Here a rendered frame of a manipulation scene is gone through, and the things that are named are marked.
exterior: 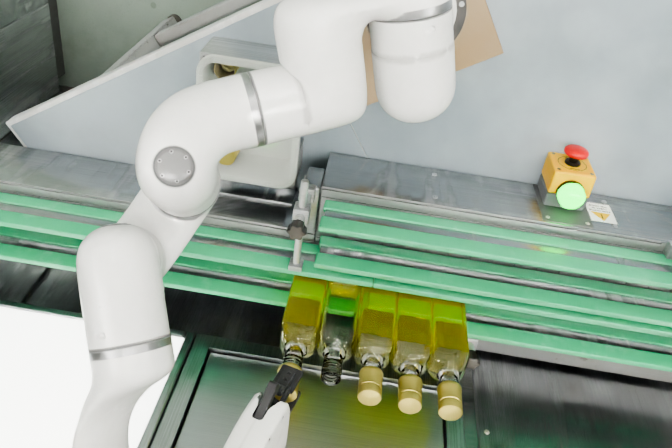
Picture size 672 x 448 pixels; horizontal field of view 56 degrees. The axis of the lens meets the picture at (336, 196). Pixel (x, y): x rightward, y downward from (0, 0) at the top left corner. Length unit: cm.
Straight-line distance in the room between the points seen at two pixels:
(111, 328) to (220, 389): 43
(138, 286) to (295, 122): 24
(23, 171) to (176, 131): 65
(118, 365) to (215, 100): 29
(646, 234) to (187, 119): 78
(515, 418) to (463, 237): 34
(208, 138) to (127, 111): 57
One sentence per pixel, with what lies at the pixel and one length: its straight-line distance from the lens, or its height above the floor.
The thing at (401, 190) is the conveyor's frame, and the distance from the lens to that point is 107.
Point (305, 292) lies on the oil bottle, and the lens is 103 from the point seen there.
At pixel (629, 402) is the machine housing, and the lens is 132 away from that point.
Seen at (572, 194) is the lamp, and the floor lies 85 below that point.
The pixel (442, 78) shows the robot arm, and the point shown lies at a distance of 74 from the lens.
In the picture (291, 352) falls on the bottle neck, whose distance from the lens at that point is 96.
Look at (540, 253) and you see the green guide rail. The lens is 105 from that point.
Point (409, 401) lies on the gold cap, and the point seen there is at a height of 116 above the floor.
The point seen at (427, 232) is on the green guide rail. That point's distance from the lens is 102.
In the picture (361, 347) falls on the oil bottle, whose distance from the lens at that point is 97.
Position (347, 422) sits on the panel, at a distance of 107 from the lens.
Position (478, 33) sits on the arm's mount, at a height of 77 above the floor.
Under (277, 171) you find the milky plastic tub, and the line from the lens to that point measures 113.
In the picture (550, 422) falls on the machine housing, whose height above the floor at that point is 101.
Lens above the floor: 176
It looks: 57 degrees down
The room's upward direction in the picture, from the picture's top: 168 degrees counter-clockwise
